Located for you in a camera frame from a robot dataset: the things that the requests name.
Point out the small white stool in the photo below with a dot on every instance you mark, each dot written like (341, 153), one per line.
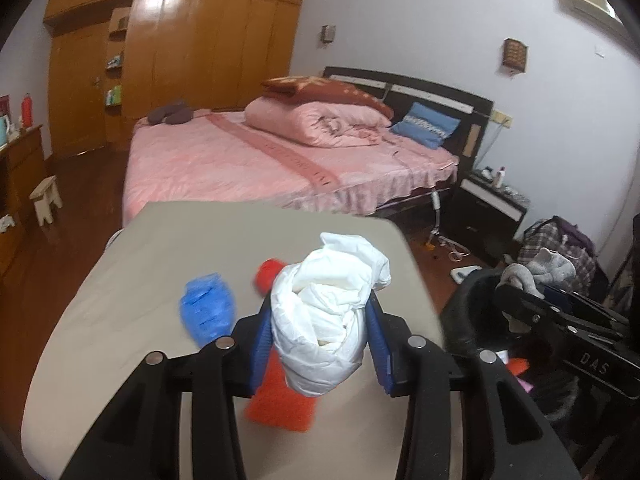
(45, 197)

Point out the small dark wall lamp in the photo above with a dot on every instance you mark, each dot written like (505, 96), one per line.
(328, 33)

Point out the white bottle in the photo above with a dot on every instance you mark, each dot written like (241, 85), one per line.
(498, 178)

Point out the plaid bag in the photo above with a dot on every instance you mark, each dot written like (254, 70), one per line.
(535, 237)

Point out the folded pink quilt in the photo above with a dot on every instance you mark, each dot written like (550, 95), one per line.
(300, 120)

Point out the black-lined trash bin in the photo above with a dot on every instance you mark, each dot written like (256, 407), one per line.
(475, 305)

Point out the small shelf items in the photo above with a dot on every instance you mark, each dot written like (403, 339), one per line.
(114, 61)

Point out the white air conditioner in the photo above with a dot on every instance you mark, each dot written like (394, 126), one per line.
(592, 2)

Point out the white crumpled rag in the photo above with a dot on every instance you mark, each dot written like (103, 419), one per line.
(7, 222)

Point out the brown lattice wall lamp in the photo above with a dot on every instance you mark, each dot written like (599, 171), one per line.
(515, 54)

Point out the brown wooden sideboard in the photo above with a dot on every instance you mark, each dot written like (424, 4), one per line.
(25, 170)

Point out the pink cloth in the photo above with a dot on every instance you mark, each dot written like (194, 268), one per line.
(526, 385)

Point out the blue patterned pillow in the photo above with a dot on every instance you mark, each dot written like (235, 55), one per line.
(425, 122)

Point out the black white nightstand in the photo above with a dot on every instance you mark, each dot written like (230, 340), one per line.
(480, 225)

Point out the wall power socket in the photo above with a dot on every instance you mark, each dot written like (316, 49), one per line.
(501, 120)

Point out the green bottle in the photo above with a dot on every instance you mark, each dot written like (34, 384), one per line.
(116, 95)

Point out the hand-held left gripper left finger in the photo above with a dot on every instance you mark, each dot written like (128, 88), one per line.
(262, 345)

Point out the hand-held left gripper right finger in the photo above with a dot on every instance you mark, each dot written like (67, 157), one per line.
(380, 355)

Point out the red cloth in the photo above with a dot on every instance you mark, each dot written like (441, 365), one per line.
(517, 366)

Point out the purple bag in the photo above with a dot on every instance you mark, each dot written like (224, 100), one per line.
(575, 232)

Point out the white cloth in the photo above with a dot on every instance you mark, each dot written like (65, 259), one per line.
(325, 320)

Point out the light blue kettle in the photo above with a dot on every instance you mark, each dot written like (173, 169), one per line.
(5, 130)

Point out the grey tablecloth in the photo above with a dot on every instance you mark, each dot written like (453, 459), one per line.
(175, 240)

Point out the orange mesh bag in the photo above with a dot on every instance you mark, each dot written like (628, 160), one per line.
(280, 400)

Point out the white bathroom scale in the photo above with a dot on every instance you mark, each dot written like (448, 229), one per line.
(465, 275)

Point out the red thermos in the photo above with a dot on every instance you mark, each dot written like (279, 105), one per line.
(26, 110)

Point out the dark wooden bed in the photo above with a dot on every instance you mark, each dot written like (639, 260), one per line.
(440, 90)

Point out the brown wooden wardrobe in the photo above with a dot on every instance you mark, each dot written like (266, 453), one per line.
(200, 60)

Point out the red picture frame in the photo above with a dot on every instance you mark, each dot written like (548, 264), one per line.
(4, 106)

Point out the pink bedsheet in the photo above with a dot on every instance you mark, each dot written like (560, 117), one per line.
(200, 170)

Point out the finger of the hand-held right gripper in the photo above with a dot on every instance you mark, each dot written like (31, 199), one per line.
(535, 315)
(565, 297)

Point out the grey sock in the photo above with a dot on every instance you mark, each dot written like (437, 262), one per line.
(550, 267)

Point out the blue crumpled plastic cover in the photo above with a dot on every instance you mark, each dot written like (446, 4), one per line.
(207, 310)

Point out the red patterned pillow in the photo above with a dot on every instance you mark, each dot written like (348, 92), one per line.
(330, 91)

